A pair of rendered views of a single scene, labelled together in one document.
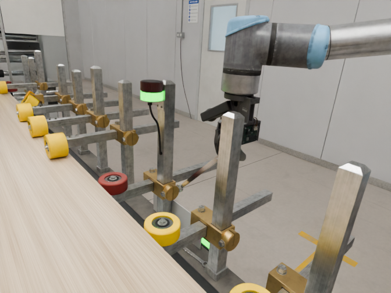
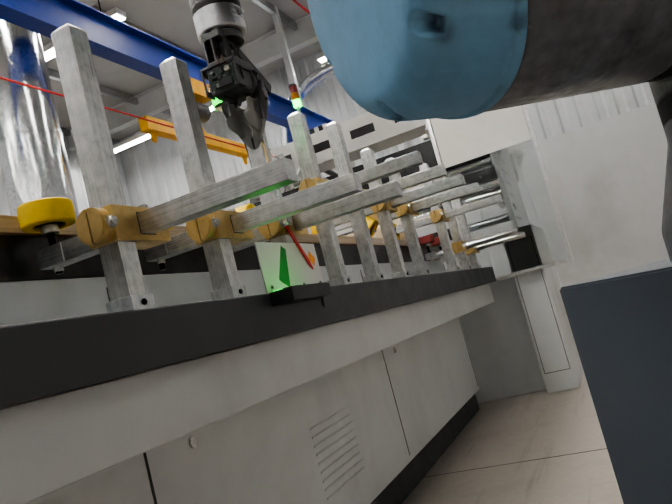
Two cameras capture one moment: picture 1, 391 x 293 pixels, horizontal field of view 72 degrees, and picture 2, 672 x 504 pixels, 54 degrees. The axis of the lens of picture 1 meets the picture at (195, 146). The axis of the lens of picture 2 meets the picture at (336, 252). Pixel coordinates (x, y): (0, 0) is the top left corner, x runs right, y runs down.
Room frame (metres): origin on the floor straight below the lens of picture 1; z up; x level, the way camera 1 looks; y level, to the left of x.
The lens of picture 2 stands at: (0.24, -1.17, 0.62)
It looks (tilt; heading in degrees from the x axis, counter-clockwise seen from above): 6 degrees up; 64
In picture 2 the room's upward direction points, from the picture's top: 15 degrees counter-clockwise
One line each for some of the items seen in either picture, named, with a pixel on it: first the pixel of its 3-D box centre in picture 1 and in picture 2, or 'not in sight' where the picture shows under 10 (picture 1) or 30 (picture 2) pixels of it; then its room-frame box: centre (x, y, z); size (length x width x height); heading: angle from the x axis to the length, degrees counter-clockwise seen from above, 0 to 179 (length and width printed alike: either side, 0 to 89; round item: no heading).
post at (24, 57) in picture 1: (28, 85); (466, 234); (2.24, 1.42, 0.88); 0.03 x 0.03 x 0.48; 42
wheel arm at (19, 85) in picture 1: (43, 84); (443, 215); (1.90, 1.11, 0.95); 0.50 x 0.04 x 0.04; 132
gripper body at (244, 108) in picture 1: (238, 117); (229, 68); (0.65, -0.10, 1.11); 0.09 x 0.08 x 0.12; 42
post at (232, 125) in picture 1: (223, 208); (202, 187); (0.56, -0.08, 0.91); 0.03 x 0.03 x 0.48; 42
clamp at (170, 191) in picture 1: (159, 185); (281, 226); (0.76, 0.11, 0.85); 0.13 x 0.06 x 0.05; 42
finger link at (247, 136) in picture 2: not in sight; (237, 126); (0.64, -0.09, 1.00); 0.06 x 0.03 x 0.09; 42
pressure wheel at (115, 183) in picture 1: (113, 193); not in sight; (0.67, 0.23, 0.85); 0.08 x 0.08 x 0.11
